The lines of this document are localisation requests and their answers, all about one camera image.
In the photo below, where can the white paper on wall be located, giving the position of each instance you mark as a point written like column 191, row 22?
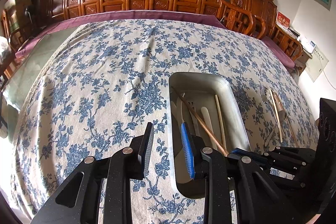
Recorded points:
column 316, row 64

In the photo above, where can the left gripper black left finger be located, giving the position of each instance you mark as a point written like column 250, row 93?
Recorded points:
column 144, row 151

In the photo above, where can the white plastic fork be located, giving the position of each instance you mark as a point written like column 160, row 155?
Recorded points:
column 180, row 105

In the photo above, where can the stainless steel tray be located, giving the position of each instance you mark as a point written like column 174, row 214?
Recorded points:
column 212, row 98

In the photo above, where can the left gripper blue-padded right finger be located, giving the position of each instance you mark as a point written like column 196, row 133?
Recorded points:
column 192, row 146

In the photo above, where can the dark brown wooden chopstick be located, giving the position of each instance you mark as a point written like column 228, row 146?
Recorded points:
column 202, row 123

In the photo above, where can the light bamboo chopstick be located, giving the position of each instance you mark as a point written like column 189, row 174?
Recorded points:
column 221, row 123

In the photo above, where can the red sign card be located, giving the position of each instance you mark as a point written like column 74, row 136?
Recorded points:
column 282, row 20

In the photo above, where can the blue floral tablecloth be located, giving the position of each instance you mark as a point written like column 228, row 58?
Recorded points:
column 69, row 116

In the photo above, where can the steel fork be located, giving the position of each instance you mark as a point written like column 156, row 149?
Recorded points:
column 270, row 107

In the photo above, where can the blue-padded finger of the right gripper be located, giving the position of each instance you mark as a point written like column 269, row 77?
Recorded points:
column 246, row 154

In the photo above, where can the purple bench cushion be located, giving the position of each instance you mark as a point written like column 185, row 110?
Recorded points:
column 155, row 41

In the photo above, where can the pale bamboo chopstick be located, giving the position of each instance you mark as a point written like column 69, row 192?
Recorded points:
column 276, row 114

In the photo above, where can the wooden armchair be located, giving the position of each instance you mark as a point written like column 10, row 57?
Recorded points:
column 242, row 21

